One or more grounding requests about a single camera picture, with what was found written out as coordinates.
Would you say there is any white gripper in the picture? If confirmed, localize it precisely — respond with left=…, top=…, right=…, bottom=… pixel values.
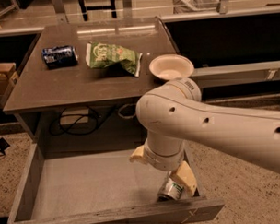
left=130, top=139, right=198, bottom=197

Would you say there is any white green 7up can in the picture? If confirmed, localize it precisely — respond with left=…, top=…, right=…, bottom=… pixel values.
left=157, top=175, right=183, bottom=201

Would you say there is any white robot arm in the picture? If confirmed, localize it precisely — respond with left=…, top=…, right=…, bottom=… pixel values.
left=130, top=78, right=280, bottom=196

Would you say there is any open grey top drawer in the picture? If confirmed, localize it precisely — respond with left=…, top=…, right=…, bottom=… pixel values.
left=7, top=137, right=224, bottom=224

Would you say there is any grey counter cabinet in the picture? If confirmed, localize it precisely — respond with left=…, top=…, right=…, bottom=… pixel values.
left=4, top=18, right=179, bottom=156

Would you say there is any blue soda can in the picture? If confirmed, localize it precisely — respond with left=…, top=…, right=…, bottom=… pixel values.
left=41, top=45, right=78, bottom=69

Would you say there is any white paper bowl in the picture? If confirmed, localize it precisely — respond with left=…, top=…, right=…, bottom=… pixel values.
left=149, top=54, right=194, bottom=81

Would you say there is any green chip bag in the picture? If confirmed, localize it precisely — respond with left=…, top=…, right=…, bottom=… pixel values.
left=86, top=42, right=143, bottom=77

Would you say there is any black floor device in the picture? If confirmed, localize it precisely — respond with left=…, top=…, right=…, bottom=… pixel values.
left=0, top=137, right=10, bottom=155

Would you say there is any clear trash bag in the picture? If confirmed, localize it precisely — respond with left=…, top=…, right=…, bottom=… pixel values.
left=173, top=0, right=219, bottom=14

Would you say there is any cardboard box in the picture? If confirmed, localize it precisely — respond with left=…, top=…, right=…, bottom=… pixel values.
left=0, top=62, right=19, bottom=95

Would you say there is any braided grey rope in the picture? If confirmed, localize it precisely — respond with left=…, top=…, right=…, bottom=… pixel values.
left=116, top=103, right=138, bottom=120

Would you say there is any black cable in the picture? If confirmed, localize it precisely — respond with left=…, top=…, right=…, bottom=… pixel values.
left=47, top=104, right=117, bottom=137

